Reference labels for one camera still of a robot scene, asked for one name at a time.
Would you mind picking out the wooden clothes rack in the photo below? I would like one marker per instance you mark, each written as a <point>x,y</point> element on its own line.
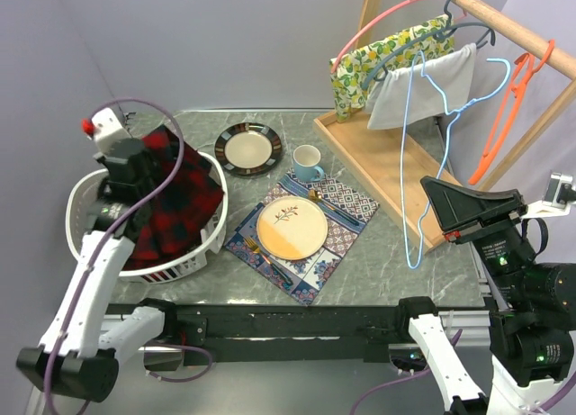
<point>374,157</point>

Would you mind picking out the orange plastic hanger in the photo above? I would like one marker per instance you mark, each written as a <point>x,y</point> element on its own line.
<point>512,100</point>

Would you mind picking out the gold fork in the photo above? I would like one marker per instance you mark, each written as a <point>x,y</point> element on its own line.
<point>251,243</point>

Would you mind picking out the white plastic laundry basket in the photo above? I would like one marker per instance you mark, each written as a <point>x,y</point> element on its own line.
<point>211,236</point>

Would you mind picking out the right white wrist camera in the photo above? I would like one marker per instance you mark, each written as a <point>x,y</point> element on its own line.
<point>558,199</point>

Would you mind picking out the red plaid garment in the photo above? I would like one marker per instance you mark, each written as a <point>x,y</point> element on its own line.
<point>179,213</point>

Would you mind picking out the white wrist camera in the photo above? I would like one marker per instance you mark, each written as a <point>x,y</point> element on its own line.
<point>104,129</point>
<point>558,199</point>

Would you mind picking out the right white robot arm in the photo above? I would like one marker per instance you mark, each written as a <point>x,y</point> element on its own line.
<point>530,341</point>

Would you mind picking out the gold spoon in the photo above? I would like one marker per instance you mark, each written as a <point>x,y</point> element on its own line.
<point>316,197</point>

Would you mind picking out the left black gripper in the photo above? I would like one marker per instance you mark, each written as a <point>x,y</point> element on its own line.
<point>153,166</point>

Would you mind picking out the lemon print cloth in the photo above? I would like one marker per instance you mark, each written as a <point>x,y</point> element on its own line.
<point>349,73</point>

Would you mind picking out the pink hanger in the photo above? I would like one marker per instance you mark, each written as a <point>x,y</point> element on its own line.
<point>370,16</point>

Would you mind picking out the white cloth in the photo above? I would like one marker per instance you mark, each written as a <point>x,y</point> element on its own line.
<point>453,73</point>

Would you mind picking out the blue ceramic mug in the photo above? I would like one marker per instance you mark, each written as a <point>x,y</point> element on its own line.
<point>306,162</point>

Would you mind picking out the cream and yellow plate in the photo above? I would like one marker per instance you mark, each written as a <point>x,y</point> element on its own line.
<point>292,228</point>

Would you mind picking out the light blue wire hanger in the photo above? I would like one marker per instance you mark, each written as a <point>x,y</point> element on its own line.
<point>404,133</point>

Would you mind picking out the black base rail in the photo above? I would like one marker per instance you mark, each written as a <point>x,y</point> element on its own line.
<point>267,333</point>

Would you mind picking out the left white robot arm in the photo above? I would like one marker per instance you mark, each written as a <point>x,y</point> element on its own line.
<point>74,358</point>

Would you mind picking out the patterned blue placemat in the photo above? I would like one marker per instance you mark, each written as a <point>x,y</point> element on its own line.
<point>310,274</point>

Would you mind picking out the dark blue hanger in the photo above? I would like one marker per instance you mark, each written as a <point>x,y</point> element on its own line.
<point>380,71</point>

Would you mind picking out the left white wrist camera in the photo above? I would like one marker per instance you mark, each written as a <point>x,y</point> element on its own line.
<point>104,129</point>

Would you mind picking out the dark rimmed striped plate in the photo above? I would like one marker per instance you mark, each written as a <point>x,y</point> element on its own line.
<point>248,149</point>

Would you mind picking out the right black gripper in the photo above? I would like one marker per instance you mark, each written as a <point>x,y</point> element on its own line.
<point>461,210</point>

